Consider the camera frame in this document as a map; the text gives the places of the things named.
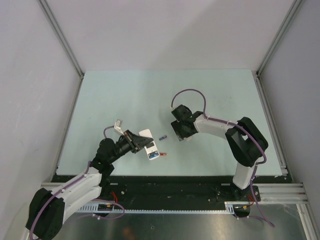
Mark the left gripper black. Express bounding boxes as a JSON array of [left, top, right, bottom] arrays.
[[108, 129, 153, 163]]

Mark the white remote control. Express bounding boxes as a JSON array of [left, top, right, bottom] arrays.
[[138, 129, 160, 158]]

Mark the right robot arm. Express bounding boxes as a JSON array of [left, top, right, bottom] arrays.
[[171, 104, 269, 201]]

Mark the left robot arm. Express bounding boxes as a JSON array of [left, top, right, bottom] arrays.
[[25, 129, 154, 240]]

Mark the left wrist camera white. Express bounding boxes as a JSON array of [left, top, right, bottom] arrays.
[[113, 119, 124, 136]]

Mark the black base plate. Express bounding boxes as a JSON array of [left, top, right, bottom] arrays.
[[99, 176, 292, 210]]

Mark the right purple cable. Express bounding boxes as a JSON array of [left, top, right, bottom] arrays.
[[170, 88, 276, 228]]

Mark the purple cable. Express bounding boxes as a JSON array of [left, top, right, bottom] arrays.
[[170, 88, 276, 228], [28, 126, 125, 240]]

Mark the grey slotted cable duct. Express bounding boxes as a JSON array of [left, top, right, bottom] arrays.
[[76, 201, 250, 215]]

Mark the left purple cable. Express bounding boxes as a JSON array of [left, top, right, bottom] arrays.
[[28, 126, 125, 240]]

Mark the left aluminium frame post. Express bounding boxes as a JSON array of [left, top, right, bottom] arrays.
[[36, 0, 84, 80]]

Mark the aluminium frame post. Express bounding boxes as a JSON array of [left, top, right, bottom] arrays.
[[36, 0, 84, 80], [255, 0, 305, 77]]

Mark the right aluminium frame post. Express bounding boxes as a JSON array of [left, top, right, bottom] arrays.
[[255, 0, 305, 77]]

